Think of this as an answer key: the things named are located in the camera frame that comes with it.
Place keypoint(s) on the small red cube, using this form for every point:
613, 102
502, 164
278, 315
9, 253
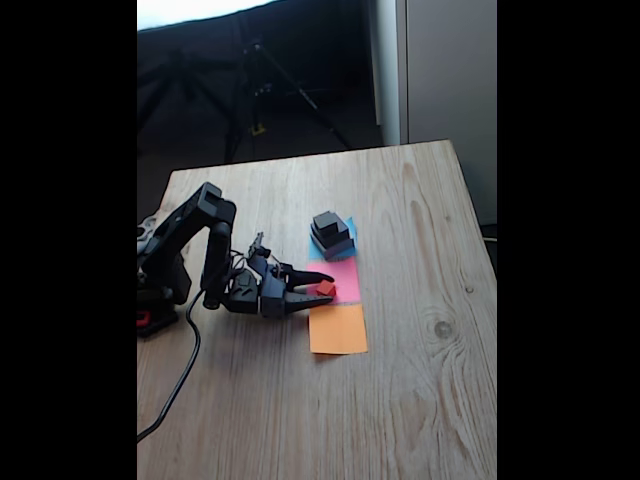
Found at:
325, 288

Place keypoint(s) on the large grey cube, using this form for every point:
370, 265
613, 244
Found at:
342, 248

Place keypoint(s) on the medium black cube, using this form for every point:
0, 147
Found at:
341, 230

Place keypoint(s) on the small black cube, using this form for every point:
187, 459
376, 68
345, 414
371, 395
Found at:
324, 221

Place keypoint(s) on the pink paper sheet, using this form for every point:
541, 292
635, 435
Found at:
347, 277

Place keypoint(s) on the orange paper sheet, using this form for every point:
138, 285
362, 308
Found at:
337, 327

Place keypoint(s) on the blue paper sheet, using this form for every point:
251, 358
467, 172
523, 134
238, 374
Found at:
352, 225

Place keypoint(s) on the red table clamp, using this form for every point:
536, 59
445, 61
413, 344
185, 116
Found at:
143, 319

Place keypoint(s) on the black tripod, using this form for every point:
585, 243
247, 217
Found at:
260, 90

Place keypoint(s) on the black light stand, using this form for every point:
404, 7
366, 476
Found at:
192, 92

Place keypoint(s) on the white cabinet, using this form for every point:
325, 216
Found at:
450, 75

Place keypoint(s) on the bright white light panel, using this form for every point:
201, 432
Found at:
190, 10

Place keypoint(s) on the small gripper camera board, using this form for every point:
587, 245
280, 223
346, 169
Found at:
257, 245

